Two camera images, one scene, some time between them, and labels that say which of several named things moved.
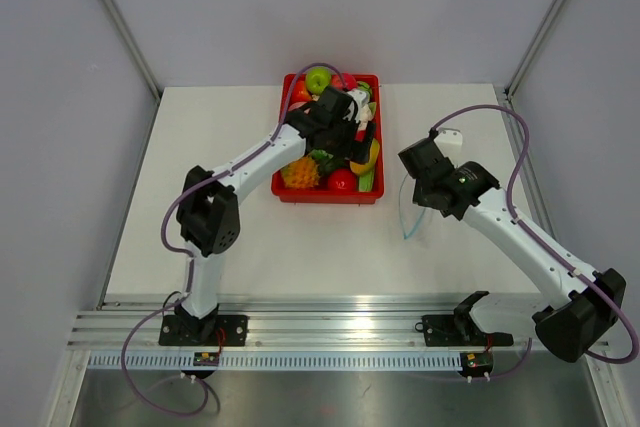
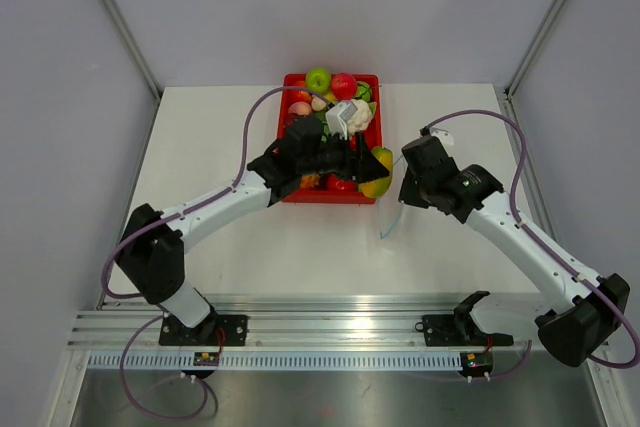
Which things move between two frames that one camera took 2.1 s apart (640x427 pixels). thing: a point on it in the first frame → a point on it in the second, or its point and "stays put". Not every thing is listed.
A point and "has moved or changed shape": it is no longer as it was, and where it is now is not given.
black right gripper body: x=421 y=196 stays put
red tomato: x=342 y=180 stays put
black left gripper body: x=341 y=142 → x=332 y=157
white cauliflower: x=365 y=116 stays put
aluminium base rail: x=307 y=324 stays put
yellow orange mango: x=364 y=168 has moved or changed shape
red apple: x=348 y=81 stays put
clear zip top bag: x=410 y=211 → x=389 y=208
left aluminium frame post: x=121 y=24 stays put
